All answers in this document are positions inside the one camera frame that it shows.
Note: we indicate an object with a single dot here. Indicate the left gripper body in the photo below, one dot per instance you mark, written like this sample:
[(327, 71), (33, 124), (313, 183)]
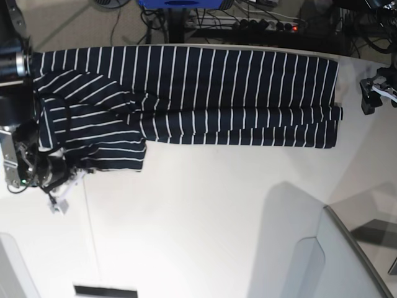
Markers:
[(383, 82)]

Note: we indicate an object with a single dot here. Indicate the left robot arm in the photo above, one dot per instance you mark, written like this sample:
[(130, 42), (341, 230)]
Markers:
[(374, 22)]

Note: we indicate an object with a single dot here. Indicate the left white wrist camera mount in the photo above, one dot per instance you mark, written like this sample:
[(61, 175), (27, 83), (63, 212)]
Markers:
[(388, 92)]

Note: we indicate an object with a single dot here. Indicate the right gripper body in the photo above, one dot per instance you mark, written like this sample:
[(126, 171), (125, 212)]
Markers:
[(54, 171)]

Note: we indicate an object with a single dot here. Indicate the white power strip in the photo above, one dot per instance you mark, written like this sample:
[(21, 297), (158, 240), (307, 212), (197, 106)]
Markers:
[(230, 23)]

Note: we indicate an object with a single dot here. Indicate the navy white striped t-shirt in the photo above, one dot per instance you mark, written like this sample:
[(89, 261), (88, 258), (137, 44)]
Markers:
[(101, 105)]

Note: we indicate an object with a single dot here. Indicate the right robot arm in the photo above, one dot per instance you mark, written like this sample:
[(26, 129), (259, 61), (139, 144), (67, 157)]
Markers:
[(25, 165)]

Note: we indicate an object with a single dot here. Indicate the blue plastic bin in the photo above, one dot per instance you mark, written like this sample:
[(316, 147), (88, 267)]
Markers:
[(191, 4)]

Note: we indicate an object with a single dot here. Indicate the grey metal edge rail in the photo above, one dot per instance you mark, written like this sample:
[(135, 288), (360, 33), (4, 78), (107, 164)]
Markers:
[(348, 272)]

